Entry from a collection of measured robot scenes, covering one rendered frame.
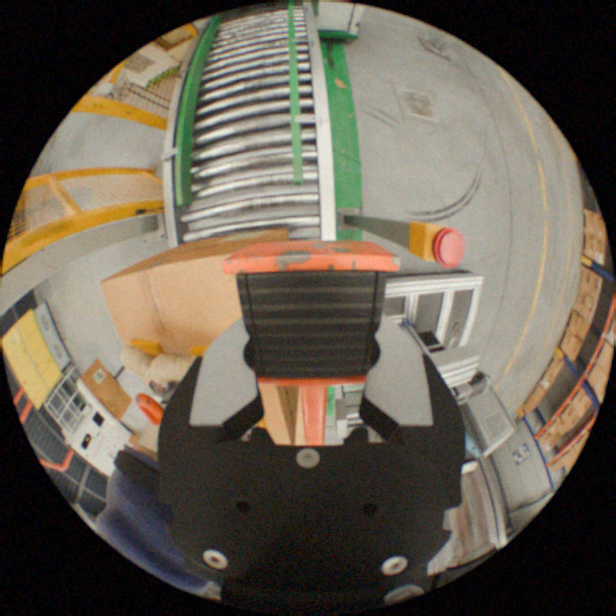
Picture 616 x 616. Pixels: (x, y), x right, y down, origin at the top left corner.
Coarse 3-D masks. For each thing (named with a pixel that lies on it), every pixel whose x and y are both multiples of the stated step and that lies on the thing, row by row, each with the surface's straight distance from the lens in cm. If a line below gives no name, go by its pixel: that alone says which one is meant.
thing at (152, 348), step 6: (132, 342) 49; (138, 342) 47; (144, 342) 46; (150, 342) 45; (156, 342) 43; (138, 348) 48; (144, 348) 46; (150, 348) 44; (156, 348) 43; (150, 354) 45; (156, 354) 44; (150, 384) 49; (156, 390) 49
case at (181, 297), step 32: (160, 256) 52; (192, 256) 33; (224, 256) 27; (128, 288) 43; (160, 288) 36; (192, 288) 31; (224, 288) 28; (128, 320) 48; (160, 320) 39; (192, 320) 34; (224, 320) 31; (288, 416) 54
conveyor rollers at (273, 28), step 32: (224, 32) 165; (256, 32) 147; (224, 64) 128; (256, 64) 117; (288, 64) 110; (256, 96) 99; (224, 128) 94; (256, 128) 90; (192, 160) 96; (256, 160) 82; (288, 160) 81; (192, 192) 93; (224, 192) 86; (224, 224) 86; (256, 224) 79; (288, 224) 77
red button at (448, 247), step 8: (440, 232) 35; (448, 232) 35; (456, 232) 37; (440, 240) 34; (448, 240) 35; (456, 240) 36; (432, 248) 35; (440, 248) 34; (448, 248) 35; (456, 248) 36; (464, 248) 38; (440, 256) 35; (448, 256) 35; (456, 256) 37; (440, 264) 36; (448, 264) 36; (456, 264) 38
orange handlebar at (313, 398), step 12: (144, 396) 34; (312, 396) 16; (324, 396) 17; (144, 408) 37; (156, 408) 34; (312, 408) 18; (324, 408) 18; (156, 420) 40; (312, 420) 20; (324, 420) 20; (312, 432) 22; (324, 432) 23; (312, 444) 25
